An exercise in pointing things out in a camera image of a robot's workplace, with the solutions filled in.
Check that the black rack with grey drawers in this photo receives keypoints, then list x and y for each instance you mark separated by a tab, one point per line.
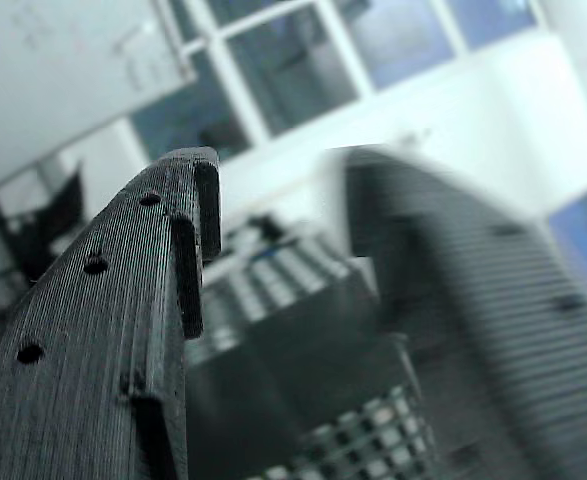
283	285

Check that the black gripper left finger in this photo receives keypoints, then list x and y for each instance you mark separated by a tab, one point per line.
88	350

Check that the black and white checkerboard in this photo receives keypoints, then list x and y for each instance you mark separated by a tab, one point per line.
368	440

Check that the white whiteboard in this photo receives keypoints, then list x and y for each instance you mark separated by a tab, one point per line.
63	60

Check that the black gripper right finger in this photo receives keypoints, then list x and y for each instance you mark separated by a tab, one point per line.
498	350

